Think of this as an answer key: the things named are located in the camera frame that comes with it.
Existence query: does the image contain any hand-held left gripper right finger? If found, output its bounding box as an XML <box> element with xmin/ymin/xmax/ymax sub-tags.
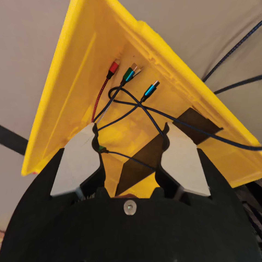
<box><xmin>155</xmin><ymin>121</ymin><xmax>212</xmax><ymax>198</ymax></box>

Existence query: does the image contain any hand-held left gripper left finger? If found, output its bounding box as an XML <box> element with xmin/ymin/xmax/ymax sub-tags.
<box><xmin>50</xmin><ymin>123</ymin><xmax>106</xmax><ymax>198</ymax></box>

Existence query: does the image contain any yellow plastic bin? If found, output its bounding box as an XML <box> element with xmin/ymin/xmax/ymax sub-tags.
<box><xmin>21</xmin><ymin>0</ymin><xmax>262</xmax><ymax>199</ymax></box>

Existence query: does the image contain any dark red braided cable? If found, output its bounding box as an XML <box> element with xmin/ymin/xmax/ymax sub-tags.
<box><xmin>91</xmin><ymin>59</ymin><xmax>121</xmax><ymax>123</ymax></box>

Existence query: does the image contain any navy cable with green plug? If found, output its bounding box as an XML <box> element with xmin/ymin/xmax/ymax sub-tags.
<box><xmin>98</xmin><ymin>63</ymin><xmax>158</xmax><ymax>171</ymax></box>

